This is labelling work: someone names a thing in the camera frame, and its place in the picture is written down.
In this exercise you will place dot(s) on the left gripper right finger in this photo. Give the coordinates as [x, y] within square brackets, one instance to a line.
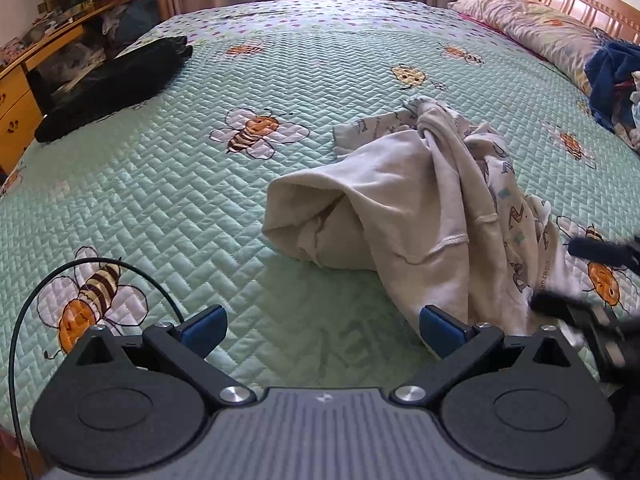
[461, 350]

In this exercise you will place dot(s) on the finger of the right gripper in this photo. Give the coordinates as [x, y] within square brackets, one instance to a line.
[562, 307]
[619, 255]

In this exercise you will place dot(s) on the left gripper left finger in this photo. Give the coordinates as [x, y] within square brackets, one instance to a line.
[181, 351]

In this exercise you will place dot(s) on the white letter-print shirt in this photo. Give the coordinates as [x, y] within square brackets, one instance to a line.
[430, 202]

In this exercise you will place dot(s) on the white patterned garment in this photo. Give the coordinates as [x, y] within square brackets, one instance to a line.
[625, 118]

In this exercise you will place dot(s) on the green quilted bee bedspread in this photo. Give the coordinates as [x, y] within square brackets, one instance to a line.
[176, 186]

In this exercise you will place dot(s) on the navy blue garment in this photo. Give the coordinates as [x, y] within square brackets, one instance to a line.
[611, 65]

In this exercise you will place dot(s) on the floral pillow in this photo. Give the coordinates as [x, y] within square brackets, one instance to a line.
[560, 39]

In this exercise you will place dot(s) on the wooden headboard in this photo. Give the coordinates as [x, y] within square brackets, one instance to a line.
[617, 18]

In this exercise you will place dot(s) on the black folded garment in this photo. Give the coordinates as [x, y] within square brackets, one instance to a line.
[122, 82]

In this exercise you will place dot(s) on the yellow wooden desk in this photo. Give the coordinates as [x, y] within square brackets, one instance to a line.
[25, 100]

